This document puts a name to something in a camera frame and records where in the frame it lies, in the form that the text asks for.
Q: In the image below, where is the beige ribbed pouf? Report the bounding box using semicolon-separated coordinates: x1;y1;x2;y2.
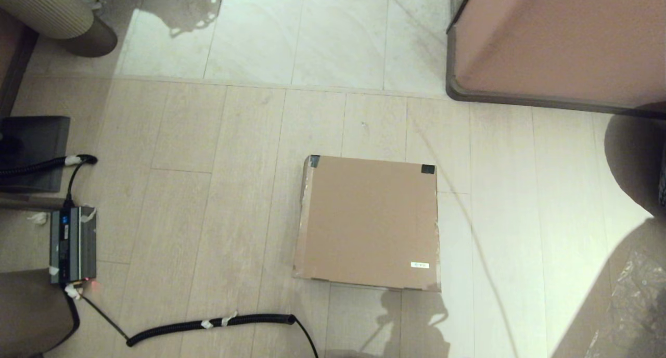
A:
0;0;118;58

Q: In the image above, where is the brown rounded base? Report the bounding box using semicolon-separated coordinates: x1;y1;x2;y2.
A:
0;268;79;358

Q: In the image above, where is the clear plastic sheet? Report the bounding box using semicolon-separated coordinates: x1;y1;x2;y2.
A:
583;249;666;358

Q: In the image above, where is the grey metal power unit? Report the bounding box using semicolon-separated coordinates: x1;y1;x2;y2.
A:
49;204;98;286

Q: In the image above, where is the pink cabinet with grey edge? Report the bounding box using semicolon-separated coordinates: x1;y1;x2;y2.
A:
446;0;666;120

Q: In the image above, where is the thick black smooth cable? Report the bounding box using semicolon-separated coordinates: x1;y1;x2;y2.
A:
31;285;82;356

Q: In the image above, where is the black floor mat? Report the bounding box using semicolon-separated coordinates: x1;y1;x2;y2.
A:
0;116;71;193

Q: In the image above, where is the dark brown furniture edge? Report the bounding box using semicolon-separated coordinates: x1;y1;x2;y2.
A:
0;15;39;118

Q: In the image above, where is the brown cardboard shoe box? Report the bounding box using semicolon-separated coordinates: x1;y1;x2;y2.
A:
292;155;442;293

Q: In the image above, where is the black corrugated cable with plug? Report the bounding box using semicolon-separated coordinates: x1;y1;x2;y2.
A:
0;155;98;213

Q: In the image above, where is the long black corrugated cable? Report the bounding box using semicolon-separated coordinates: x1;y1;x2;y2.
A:
78;290;319;358

